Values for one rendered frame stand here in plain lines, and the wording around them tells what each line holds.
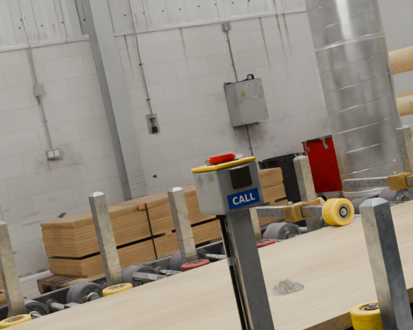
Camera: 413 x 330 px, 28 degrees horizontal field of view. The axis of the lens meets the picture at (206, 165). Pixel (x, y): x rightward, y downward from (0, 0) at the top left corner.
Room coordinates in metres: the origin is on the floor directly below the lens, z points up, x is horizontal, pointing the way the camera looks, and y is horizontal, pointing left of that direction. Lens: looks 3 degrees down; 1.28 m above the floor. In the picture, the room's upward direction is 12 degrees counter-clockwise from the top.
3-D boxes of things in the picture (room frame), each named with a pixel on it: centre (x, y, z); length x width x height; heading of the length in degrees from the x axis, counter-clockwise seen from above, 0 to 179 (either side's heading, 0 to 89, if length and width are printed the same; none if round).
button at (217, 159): (1.18, -0.02, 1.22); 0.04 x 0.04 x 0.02
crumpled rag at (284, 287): (1.72, -0.11, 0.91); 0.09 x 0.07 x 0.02; 177
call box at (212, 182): (1.18, -0.02, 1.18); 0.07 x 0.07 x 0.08; 30
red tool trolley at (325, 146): (9.94, -1.59, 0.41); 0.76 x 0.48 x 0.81; 130
